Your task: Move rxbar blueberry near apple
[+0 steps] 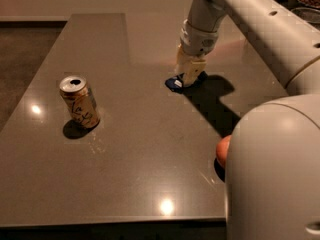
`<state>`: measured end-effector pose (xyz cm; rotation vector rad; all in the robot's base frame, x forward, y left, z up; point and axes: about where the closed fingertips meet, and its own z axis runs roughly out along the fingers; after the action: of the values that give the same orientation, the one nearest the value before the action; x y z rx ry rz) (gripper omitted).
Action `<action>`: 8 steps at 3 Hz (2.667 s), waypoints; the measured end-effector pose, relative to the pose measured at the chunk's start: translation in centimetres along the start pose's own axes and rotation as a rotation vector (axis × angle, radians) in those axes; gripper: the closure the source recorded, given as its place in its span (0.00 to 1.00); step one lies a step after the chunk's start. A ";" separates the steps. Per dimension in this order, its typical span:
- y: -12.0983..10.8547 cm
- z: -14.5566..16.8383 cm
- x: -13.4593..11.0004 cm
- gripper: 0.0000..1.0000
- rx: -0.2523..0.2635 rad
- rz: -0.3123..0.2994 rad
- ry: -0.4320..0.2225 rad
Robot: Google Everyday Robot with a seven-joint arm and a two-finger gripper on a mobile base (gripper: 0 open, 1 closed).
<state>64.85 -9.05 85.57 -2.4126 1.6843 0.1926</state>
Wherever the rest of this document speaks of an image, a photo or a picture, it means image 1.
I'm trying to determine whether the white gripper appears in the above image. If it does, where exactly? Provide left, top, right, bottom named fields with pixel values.
left=175, top=20, right=219, bottom=87

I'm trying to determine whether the blue rxbar blueberry wrapper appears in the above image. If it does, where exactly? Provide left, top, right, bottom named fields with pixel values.
left=165, top=71, right=208, bottom=93

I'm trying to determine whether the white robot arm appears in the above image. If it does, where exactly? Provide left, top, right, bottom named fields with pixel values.
left=173, top=0, right=320, bottom=240

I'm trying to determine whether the red apple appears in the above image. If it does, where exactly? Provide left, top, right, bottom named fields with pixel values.
left=216, top=135, right=231, bottom=168

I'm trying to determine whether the orange La Croix soda can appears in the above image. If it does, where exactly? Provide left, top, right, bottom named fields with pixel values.
left=59, top=75, right=100, bottom=129

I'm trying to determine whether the glass jar with black lid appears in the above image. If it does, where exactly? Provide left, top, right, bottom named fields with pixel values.
left=274, top=0, right=300, bottom=10

